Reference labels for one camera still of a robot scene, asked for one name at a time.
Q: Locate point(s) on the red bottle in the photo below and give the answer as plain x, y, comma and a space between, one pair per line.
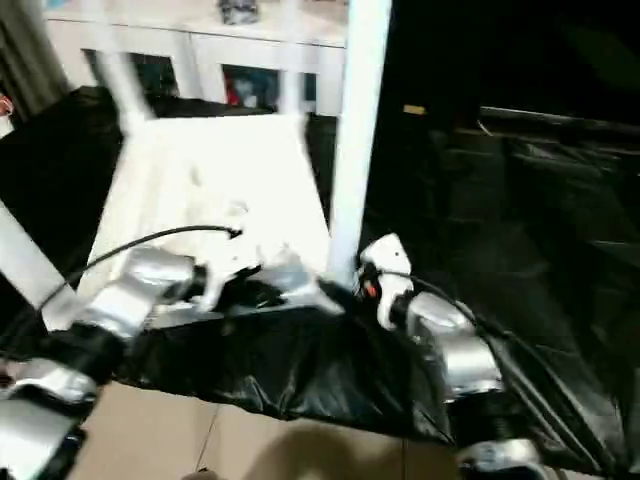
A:
233, 90

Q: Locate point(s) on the white plastic table top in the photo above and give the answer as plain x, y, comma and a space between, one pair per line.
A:
200, 190

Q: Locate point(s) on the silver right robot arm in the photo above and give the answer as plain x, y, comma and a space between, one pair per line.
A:
460, 340

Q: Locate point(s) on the black metal bar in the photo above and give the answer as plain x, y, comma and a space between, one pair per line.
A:
560, 116

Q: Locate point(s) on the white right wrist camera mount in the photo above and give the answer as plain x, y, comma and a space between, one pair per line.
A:
390, 255

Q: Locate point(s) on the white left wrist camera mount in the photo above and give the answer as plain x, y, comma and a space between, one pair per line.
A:
227, 270

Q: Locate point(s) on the grey curtain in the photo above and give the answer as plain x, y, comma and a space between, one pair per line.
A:
30, 55

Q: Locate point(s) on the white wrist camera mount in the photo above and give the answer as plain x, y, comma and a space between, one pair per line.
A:
390, 255
227, 270

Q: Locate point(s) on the black mat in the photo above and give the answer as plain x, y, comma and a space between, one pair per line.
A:
350, 360

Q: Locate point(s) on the white plastic table leg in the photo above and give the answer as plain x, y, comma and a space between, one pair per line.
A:
122, 75
30, 260
292, 95
357, 130

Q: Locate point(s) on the dark bundled object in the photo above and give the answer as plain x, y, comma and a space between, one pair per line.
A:
239, 10

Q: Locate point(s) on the white glass-door cabinet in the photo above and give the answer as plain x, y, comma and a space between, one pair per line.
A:
225, 45

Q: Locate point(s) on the small yellow label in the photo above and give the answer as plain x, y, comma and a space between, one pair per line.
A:
414, 108

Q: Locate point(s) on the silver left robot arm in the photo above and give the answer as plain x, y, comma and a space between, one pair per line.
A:
125, 295

